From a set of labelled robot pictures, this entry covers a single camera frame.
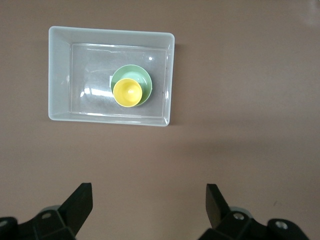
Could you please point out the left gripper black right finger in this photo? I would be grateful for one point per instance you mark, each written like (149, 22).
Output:
(225, 220)

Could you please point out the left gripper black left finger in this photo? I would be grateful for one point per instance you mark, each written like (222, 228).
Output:
(67, 215)

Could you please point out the yellow plastic cup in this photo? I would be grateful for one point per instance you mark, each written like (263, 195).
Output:
(127, 92)

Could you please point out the green plastic bowl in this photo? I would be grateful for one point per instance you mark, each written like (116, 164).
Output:
(140, 75)

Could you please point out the clear plastic box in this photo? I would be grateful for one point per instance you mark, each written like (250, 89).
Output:
(87, 75)

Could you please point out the brown table cover sheet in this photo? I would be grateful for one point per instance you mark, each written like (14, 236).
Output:
(237, 100)

